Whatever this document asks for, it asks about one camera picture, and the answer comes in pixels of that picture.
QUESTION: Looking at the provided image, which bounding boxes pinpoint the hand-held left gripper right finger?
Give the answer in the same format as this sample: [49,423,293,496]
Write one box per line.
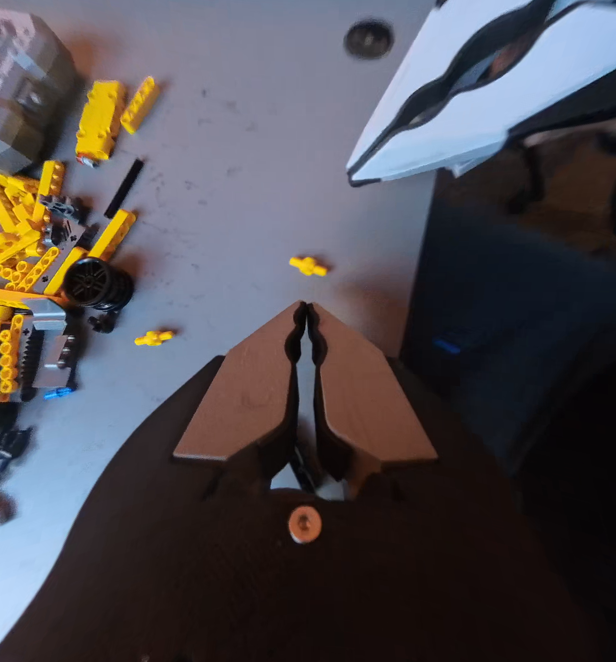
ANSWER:
[307,302,439,498]

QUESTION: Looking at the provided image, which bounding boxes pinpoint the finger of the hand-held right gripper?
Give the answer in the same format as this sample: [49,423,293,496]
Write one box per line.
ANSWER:
[345,0,537,179]
[349,0,616,188]

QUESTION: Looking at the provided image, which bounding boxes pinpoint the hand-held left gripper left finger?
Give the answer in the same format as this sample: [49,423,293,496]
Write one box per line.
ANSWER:
[172,300,309,478]

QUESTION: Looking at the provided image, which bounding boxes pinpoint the black desk grommet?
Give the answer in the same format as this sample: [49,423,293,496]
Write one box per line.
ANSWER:
[343,19,394,59]

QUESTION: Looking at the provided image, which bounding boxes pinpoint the grey desk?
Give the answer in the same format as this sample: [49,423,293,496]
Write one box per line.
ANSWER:
[0,0,439,658]

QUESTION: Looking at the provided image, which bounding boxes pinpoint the person's dark pants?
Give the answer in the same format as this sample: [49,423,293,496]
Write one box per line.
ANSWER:
[401,171,616,466]

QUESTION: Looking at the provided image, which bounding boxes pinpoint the black spoked toy wheel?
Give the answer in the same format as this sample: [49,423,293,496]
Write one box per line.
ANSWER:
[62,258,134,310]

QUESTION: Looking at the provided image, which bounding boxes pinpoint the black toy gear rack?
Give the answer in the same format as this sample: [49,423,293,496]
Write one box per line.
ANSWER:
[21,331,45,384]

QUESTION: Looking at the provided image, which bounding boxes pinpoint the black toy axle rod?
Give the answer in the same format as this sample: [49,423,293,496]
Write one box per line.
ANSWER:
[104,158,145,218]

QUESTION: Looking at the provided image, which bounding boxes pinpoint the pile of toy brick parts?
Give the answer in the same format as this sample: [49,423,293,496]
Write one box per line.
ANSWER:
[0,160,138,539]

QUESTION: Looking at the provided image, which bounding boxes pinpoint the short yellow toy beam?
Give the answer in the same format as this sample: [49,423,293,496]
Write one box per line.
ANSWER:
[120,76,162,134]

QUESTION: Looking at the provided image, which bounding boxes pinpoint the yellow toy plate block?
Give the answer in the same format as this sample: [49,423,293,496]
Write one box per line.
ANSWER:
[75,80,128,168]

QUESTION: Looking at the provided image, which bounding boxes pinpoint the grey toy battery box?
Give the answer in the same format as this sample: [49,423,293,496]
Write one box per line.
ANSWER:
[0,8,79,174]

